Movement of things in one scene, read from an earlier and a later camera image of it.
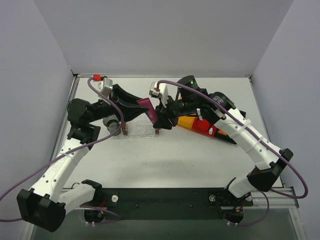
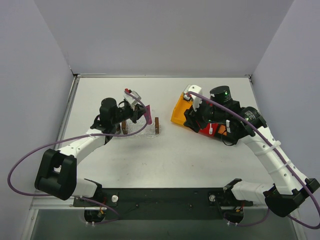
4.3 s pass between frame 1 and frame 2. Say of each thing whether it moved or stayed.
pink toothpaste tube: moved
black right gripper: moved
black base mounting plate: stayed
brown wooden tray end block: stayed
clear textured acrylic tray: stayed
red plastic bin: stayed
